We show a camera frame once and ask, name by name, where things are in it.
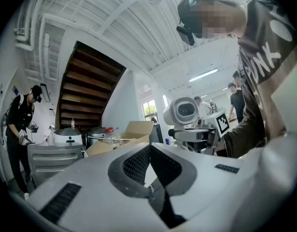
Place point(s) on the person's torso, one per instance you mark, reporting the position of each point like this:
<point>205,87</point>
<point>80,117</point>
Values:
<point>259,57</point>

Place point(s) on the white round appliance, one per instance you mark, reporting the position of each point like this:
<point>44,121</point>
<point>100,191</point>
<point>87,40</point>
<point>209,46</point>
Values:
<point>67,136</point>

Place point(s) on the open cardboard box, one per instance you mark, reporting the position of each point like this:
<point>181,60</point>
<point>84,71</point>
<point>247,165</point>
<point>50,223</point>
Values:
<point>138,129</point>

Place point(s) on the person's right forearm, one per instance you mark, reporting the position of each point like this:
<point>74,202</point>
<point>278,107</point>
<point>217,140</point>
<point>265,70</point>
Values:
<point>238,144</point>

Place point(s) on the black cabinet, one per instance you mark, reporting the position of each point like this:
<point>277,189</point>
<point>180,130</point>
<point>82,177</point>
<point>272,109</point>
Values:
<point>156,132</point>

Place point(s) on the black head-mounted camera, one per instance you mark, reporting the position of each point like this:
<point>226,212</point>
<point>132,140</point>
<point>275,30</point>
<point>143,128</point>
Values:
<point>186,34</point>

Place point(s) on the white ceiling pipes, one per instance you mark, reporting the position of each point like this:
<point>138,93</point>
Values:
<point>30,28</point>

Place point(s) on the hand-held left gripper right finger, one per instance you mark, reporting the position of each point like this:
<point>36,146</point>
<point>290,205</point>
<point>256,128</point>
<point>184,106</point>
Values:
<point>223,190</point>

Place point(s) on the black wall frame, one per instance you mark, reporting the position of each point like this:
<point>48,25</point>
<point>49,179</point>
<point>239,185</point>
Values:
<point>45,92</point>

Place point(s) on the red-capped white bottle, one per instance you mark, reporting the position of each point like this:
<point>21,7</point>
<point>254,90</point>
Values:
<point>72,124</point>

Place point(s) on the steel pot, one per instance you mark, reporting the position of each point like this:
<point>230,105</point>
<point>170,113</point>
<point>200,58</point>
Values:
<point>96,134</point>

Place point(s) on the ceiling tube light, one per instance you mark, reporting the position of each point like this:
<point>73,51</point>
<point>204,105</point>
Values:
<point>203,75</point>

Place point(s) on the window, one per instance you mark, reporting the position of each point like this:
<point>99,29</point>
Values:
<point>149,110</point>

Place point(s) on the blue wall poster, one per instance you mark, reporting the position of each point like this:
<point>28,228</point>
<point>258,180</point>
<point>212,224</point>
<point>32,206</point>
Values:
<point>15,90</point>

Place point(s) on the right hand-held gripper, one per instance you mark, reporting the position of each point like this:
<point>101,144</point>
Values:
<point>222,124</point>

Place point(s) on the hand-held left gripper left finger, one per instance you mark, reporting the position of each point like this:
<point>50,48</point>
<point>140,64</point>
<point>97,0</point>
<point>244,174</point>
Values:
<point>90,190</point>

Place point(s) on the grey metal drawer cabinet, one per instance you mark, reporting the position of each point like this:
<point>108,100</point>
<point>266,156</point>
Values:
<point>54,158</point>

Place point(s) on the brown wooden staircase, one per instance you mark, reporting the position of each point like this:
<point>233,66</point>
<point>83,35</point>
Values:
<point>88,88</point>

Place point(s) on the clear plastic bottle red cap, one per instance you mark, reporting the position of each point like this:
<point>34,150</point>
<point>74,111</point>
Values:
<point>106,135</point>
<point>113,135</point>

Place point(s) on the person's head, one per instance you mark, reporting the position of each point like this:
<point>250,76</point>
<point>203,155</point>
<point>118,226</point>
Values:
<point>218,16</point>

